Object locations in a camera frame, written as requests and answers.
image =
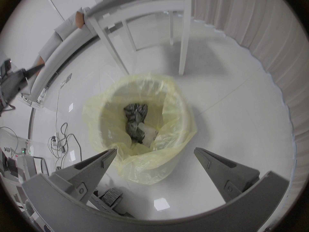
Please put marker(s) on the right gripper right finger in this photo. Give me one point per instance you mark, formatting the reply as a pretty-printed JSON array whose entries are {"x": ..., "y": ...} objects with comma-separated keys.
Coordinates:
[{"x": 224, "y": 175}]

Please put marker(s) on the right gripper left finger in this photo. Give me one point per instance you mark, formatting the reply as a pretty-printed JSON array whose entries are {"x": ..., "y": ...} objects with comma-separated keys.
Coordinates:
[{"x": 79, "y": 177}]

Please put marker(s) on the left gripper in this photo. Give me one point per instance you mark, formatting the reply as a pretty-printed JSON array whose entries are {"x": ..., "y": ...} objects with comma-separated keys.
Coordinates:
[{"x": 13, "y": 84}]

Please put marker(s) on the yellow plastic bag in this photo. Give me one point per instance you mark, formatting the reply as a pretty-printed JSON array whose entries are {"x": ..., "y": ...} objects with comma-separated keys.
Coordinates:
[{"x": 173, "y": 105}]

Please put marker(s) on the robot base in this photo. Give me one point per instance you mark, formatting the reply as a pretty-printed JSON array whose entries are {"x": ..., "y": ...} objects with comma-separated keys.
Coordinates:
[{"x": 24, "y": 163}]

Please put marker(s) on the white trash bin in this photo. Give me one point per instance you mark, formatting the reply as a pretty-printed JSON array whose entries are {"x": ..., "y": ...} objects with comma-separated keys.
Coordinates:
[{"x": 175, "y": 164}]

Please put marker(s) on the crumpled black plastic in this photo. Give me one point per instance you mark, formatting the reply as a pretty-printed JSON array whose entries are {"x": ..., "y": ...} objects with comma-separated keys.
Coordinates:
[{"x": 134, "y": 115}]

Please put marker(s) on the orange pillow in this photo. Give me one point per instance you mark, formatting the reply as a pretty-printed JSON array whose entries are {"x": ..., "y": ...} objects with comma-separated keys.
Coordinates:
[
  {"x": 79, "y": 20},
  {"x": 39, "y": 60}
]

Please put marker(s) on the light grey sofa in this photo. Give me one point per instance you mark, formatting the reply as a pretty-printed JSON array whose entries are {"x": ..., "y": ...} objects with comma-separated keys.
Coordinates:
[{"x": 62, "y": 47}]

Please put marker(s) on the clear plastic wrapper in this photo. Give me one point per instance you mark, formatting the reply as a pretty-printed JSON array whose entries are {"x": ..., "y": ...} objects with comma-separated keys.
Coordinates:
[{"x": 148, "y": 134}]

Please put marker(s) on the beige pleated curtain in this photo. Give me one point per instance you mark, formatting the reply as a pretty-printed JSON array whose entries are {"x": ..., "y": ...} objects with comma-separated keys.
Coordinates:
[{"x": 265, "y": 32}]

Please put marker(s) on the grey padded white chair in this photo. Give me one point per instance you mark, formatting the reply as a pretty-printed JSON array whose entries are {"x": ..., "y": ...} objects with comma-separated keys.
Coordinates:
[{"x": 144, "y": 1}]

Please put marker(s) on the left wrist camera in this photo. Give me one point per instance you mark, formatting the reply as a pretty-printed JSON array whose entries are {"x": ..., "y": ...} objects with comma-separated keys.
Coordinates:
[{"x": 5, "y": 68}]

